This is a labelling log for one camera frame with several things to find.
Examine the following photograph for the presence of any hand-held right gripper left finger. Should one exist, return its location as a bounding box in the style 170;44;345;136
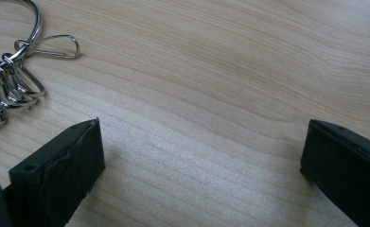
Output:
2;117;107;227

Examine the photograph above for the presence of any large silver metal ring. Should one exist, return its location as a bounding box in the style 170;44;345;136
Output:
0;0;44;77

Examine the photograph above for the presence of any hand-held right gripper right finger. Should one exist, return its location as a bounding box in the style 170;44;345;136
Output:
300;118;370;227

